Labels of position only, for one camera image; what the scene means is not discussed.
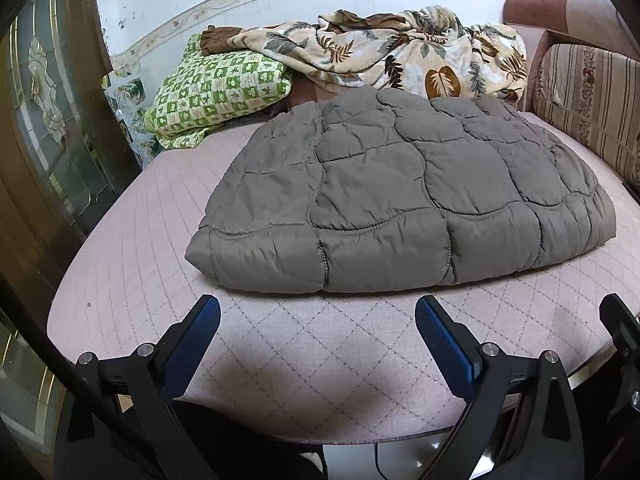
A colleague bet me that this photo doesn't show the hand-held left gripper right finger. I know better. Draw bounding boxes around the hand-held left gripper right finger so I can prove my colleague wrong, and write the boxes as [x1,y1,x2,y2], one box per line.
[415,294,583,480]

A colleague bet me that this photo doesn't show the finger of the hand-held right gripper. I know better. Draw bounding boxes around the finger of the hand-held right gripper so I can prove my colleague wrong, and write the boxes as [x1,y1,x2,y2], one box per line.
[598,292,640,428]

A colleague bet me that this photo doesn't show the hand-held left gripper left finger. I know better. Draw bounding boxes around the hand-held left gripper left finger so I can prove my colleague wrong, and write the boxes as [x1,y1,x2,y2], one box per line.
[52,294,222,480]

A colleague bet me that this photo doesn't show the grey-brown hooded puffer jacket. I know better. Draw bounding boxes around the grey-brown hooded puffer jacket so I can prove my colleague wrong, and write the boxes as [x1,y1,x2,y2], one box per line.
[185,84,617,295]

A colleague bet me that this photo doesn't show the striped floral cushion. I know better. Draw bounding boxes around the striped floral cushion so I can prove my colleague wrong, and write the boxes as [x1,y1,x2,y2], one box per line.
[532,42,640,188]

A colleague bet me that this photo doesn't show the wooden door with glass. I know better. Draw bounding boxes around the wooden door with glass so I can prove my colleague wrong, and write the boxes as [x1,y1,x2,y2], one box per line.
[0,0,146,321]

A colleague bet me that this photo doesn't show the green checkered pillow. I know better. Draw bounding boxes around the green checkered pillow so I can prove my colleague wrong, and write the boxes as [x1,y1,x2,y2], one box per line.
[144,34,295,150]

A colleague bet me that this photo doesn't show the floral plastic bag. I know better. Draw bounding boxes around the floral plastic bag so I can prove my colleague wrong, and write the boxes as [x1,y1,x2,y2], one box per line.
[102,67,161,166]

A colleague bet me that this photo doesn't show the pink pillow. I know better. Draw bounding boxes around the pink pillow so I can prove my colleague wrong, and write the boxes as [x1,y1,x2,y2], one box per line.
[287,82,321,111]

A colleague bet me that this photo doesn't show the leaf print blanket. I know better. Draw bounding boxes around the leaf print blanket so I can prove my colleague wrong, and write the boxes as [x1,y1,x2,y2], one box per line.
[235,5,528,101]

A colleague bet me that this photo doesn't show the brown fringed cloth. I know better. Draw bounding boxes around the brown fringed cloth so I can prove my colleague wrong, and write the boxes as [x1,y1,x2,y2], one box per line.
[200,25,241,56]

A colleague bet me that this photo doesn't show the black floor cable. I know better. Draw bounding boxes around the black floor cable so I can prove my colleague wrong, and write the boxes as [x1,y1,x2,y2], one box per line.
[372,442,396,480]

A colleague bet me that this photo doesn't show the black strap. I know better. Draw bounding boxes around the black strap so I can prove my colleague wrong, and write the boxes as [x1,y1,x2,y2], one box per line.
[0,255,166,480]

